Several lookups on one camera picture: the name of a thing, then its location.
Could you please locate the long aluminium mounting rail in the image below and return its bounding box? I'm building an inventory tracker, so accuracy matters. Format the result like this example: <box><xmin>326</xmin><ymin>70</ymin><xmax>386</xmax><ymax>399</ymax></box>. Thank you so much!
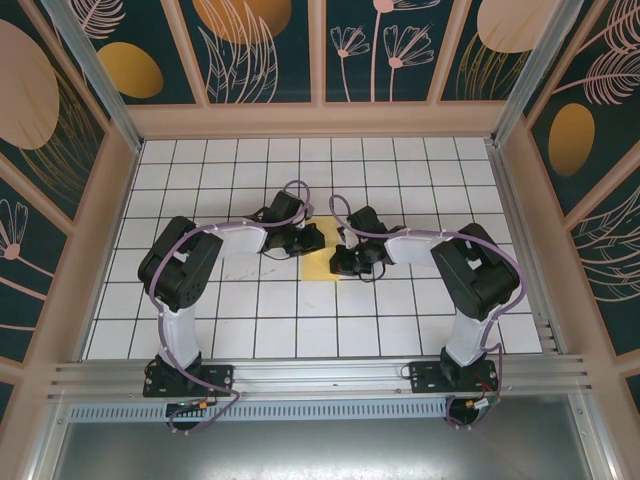
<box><xmin>47</xmin><ymin>353</ymin><xmax>596</xmax><ymax>401</ymax></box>

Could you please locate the grey metal panel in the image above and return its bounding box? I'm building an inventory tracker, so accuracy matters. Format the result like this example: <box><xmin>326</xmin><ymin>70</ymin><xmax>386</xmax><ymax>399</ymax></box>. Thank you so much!
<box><xmin>29</xmin><ymin>419</ymin><xmax>616</xmax><ymax>480</ymax></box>

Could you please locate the aluminium side rail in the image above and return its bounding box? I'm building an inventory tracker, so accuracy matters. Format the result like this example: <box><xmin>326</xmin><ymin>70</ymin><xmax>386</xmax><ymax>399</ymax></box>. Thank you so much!
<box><xmin>487</xmin><ymin>142</ymin><xmax>569</xmax><ymax>357</ymax></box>

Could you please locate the slotted grey cable duct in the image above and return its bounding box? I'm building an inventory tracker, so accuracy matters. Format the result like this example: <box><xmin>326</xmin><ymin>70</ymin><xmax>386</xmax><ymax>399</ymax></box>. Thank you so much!
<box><xmin>67</xmin><ymin>401</ymin><xmax>584</xmax><ymax>425</ymax></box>

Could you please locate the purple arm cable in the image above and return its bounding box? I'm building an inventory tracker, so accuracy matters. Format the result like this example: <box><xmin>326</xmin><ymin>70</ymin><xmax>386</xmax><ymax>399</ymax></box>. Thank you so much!
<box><xmin>147</xmin><ymin>179</ymin><xmax>317</xmax><ymax>436</ymax></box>
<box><xmin>328</xmin><ymin>193</ymin><xmax>527</xmax><ymax>432</ymax></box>

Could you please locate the aluminium frame post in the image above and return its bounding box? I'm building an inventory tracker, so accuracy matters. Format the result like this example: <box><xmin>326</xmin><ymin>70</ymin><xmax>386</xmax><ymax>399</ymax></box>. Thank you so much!
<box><xmin>40</xmin><ymin>0</ymin><xmax>146</xmax><ymax>152</ymax></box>
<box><xmin>489</xmin><ymin>0</ymin><xmax>584</xmax><ymax>147</ymax></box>

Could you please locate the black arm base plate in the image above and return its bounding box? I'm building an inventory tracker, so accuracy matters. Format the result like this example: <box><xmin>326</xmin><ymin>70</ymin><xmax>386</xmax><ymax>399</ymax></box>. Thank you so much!
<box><xmin>143</xmin><ymin>360</ymin><xmax>235</xmax><ymax>399</ymax></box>
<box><xmin>408</xmin><ymin>359</ymin><xmax>499</xmax><ymax>397</ymax></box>

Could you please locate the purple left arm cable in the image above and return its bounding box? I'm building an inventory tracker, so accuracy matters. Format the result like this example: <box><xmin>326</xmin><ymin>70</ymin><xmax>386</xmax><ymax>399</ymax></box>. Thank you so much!
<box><xmin>147</xmin><ymin>179</ymin><xmax>317</xmax><ymax>436</ymax></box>

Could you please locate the yellow cloth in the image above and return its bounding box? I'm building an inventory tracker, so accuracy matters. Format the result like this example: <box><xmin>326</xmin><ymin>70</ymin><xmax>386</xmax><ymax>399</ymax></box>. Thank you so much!
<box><xmin>301</xmin><ymin>217</ymin><xmax>342</xmax><ymax>283</ymax></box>

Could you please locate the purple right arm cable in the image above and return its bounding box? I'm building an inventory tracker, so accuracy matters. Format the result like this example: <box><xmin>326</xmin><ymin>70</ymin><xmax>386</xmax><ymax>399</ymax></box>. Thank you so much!
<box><xmin>328</xmin><ymin>193</ymin><xmax>527</xmax><ymax>432</ymax></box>

